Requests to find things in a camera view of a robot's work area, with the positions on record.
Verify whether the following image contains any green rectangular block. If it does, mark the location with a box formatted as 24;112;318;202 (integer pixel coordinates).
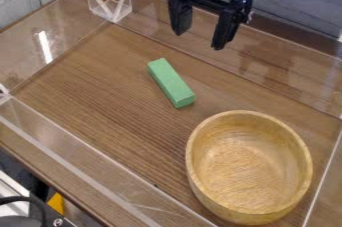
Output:
147;58;195;108

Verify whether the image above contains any light wooden bowl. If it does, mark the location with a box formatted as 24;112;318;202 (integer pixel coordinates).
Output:
186;110;314;225

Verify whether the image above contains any yellow warning label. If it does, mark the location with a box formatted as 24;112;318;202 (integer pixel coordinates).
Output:
47;193;66;215

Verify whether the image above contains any clear acrylic corner bracket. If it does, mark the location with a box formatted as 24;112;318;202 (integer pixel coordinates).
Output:
87;0;133;23

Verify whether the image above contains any clear acrylic tray wall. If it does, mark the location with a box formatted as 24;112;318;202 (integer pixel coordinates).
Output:
0;0;342;227

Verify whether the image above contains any black cable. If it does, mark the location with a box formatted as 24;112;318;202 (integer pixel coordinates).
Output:
0;196;48;227

